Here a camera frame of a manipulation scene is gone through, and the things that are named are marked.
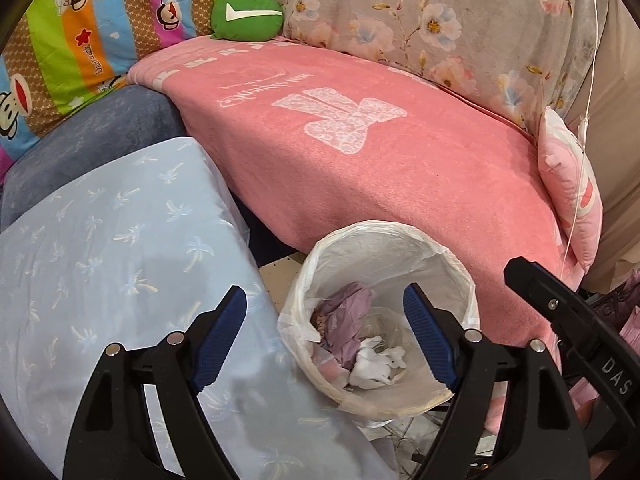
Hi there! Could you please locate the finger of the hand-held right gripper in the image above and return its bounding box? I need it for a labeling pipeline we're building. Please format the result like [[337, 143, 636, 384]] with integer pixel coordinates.
[[503, 256, 584, 333]]

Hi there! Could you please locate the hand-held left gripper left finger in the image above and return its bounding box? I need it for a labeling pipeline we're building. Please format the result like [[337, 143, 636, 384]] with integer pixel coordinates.
[[62, 285, 248, 480]]

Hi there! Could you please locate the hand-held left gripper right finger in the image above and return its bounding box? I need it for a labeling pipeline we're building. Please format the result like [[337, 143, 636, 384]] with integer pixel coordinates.
[[402, 282, 593, 480]]

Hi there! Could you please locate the white sock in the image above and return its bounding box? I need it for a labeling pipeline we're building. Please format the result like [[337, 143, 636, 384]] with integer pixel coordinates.
[[348, 336, 407, 390]]

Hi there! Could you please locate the bin with white plastic bag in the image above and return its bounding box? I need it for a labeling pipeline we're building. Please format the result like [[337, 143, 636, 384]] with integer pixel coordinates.
[[277, 220, 482, 418]]

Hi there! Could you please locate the lilac cloth scrunchie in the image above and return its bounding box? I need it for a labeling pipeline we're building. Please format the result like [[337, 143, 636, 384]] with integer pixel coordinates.
[[311, 281, 376, 363]]

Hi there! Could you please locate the dark purple cloth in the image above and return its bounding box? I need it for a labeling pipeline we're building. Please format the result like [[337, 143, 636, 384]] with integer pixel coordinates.
[[592, 269, 640, 331]]

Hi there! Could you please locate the pink pillow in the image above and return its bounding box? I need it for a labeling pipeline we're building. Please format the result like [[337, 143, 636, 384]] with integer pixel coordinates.
[[537, 106, 604, 275]]

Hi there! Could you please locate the pink blanket with white bow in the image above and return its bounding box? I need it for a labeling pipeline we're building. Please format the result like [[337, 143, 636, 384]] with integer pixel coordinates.
[[126, 36, 586, 436]]

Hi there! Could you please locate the blue-grey cushion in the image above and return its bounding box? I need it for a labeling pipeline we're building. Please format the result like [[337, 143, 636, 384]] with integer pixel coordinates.
[[0, 85, 188, 231]]

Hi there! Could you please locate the grey floral blanket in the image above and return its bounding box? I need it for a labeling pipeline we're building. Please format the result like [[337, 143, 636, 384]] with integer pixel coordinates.
[[220, 0, 611, 136]]

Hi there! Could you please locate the green round cushion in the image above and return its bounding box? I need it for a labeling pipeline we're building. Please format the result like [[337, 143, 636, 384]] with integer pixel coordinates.
[[210, 0, 285, 42]]

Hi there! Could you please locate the colourful striped cartoon quilt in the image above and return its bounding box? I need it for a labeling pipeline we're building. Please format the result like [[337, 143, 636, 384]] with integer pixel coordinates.
[[0, 0, 236, 176]]

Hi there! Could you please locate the white hanging cord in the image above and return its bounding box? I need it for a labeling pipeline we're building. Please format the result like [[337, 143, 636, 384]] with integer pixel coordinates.
[[562, 0, 598, 273]]

